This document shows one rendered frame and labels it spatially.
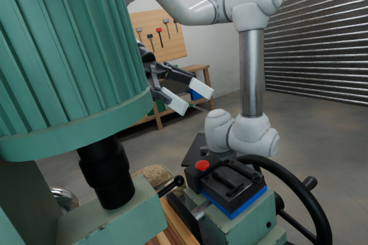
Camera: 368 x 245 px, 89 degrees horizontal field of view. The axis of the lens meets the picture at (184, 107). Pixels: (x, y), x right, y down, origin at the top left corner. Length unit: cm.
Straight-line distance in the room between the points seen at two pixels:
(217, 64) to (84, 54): 411
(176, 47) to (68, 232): 363
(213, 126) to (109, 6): 86
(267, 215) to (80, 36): 43
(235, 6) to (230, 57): 361
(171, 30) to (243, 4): 304
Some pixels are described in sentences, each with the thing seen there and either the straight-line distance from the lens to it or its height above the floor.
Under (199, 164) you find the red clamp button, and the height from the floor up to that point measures 102.
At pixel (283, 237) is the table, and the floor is 86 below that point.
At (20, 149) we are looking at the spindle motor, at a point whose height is 121.
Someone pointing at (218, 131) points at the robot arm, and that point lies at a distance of 100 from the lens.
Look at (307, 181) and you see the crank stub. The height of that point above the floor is 91.
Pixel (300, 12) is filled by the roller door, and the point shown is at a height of 134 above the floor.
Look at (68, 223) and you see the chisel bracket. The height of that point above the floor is 107.
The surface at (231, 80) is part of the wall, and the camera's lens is 450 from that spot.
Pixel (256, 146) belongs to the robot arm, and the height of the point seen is 78.
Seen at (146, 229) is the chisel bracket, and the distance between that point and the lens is 34.
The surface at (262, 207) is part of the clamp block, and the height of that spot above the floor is 95.
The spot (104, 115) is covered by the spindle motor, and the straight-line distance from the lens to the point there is 19.
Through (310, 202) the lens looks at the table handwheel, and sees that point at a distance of 52.
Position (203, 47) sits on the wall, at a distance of 408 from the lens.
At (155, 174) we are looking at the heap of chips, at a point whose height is 93.
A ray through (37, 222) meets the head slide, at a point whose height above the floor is 112.
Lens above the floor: 127
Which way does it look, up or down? 18 degrees down
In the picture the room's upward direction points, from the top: 13 degrees counter-clockwise
